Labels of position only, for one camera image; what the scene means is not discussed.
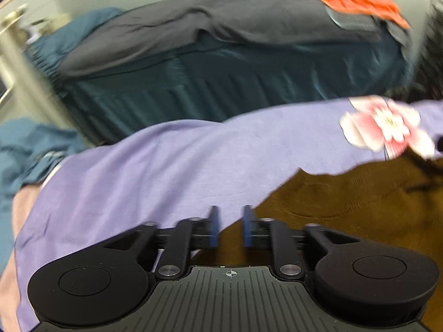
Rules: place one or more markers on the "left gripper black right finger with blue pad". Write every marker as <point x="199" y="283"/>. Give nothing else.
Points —
<point x="362" y="282"/>

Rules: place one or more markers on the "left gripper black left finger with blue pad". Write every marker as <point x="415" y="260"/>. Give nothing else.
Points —
<point x="110" y="280"/>

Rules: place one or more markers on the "brown knit sweater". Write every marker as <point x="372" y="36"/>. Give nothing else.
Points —
<point x="397" y="202"/>

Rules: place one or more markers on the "lavender floral bed sheet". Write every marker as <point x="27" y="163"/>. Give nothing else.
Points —
<point x="180" y="169"/>

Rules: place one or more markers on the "blue quilt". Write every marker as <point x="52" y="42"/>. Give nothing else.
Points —
<point x="36" y="130"/>

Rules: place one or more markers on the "dark teal bed skirt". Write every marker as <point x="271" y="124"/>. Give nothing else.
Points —
<point x="214" y="81"/>

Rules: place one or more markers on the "grey folded cloth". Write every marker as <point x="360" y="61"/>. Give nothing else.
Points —
<point x="352" y="22"/>

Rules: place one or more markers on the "dark grey blanket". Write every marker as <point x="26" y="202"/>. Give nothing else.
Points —
<point x="170" y="24"/>

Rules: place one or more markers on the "black wire rack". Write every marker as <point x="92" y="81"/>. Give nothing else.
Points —
<point x="427" y="83"/>

